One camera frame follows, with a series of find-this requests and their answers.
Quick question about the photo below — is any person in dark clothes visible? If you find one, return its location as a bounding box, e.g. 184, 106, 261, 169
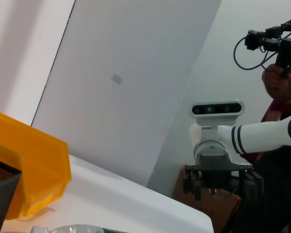
240, 63, 291, 233

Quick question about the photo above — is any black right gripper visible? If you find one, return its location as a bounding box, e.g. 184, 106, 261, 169
183, 154, 264, 201

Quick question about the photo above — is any yellow plastic storage bin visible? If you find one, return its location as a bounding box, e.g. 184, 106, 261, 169
0, 108, 72, 220

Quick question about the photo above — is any black handheld camera rig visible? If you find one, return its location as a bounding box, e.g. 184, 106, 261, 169
234, 12, 291, 78

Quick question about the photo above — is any brown cardboard box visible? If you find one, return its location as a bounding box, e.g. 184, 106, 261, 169
172, 165, 241, 233

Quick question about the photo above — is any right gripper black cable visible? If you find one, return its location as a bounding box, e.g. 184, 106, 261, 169
208, 186, 240, 201

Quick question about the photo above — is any clear water bottle green label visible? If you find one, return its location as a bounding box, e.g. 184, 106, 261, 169
30, 224, 129, 233

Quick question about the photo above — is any grey partition board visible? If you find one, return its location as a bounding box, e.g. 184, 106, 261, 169
31, 0, 223, 189

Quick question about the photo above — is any black mesh pen holder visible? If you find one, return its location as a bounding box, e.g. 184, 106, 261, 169
0, 156, 22, 233

